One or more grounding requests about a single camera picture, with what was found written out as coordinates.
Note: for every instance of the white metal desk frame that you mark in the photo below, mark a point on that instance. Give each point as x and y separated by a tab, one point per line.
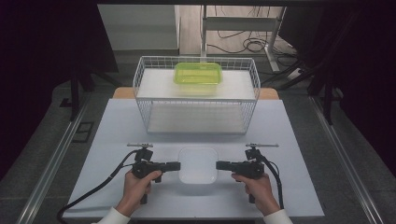
239	23

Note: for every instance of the white cabinet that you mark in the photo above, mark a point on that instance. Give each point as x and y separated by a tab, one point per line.
140	28

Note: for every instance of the white power strip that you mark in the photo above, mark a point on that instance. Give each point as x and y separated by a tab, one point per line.
294	74

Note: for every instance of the dark curtain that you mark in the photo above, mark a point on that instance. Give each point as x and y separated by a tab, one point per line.
373	77
31	62

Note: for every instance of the white translucent plastic container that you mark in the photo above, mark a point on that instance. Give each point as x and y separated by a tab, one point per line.
198	165

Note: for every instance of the black metal stand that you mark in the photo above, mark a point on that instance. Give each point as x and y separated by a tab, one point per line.
327	99
74	93

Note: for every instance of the person's left hand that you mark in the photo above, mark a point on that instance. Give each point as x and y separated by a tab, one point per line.
134	189

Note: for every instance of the metal floor rail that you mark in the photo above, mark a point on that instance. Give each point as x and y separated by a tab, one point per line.
49	168
345	158

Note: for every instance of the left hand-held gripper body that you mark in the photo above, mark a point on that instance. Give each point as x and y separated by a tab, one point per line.
144	168

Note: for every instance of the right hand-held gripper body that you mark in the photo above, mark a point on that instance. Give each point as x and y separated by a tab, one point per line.
249	168

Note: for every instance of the green lidded plastic container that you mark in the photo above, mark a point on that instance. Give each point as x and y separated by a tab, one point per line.
197	74

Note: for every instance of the person's right hand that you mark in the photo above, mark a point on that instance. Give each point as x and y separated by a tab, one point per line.
260	189

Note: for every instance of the black floor plate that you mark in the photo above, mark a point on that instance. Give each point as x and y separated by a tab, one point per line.
82	132

